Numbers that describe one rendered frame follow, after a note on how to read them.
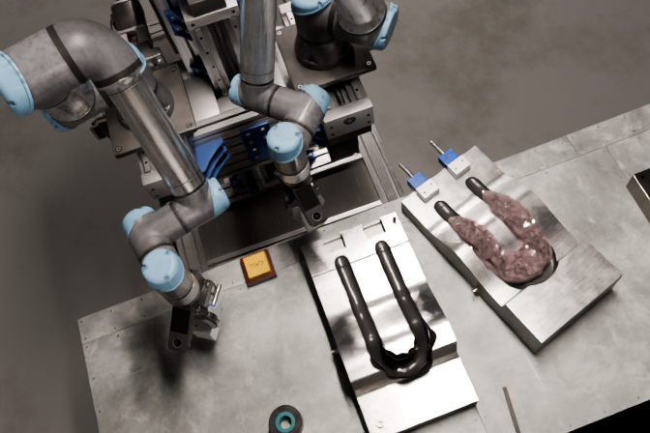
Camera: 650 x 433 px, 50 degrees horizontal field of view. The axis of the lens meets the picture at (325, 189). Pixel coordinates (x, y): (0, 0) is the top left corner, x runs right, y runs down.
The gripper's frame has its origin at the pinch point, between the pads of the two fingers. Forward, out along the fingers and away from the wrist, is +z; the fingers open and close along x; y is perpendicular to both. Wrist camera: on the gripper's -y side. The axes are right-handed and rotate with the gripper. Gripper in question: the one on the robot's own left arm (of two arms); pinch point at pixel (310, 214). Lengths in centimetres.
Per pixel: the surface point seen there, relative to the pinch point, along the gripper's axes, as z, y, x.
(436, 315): 2.4, -37.3, -13.9
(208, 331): -0.8, -15.1, 34.8
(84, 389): 95, 24, 97
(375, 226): 8.8, -8.0, -13.9
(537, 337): 4, -53, -31
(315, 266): 6.1, -10.8, 4.9
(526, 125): 95, 34, -104
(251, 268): 11.3, -0.7, 19.4
